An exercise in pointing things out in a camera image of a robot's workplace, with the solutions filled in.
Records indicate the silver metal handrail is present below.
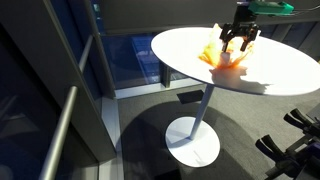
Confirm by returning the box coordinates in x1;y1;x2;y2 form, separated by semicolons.
38;34;94;180

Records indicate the white round table top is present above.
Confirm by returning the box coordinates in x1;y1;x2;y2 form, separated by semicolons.
151;27;320;96

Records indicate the orange plastic bag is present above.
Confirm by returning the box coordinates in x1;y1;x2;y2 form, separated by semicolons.
198;24;254;69

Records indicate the green wrist camera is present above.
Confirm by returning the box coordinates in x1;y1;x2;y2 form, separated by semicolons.
248;1;294;16

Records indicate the white blue mentos container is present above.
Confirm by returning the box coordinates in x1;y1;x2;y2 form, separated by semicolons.
220;52;231;64

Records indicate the black floor plate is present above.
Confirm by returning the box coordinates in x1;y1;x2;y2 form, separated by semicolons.
177;90;204;104

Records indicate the white table pedestal base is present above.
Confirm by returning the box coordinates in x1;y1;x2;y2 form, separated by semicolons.
165;85;220;168

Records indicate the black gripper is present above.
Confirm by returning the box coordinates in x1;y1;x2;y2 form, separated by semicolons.
220;6;260;52

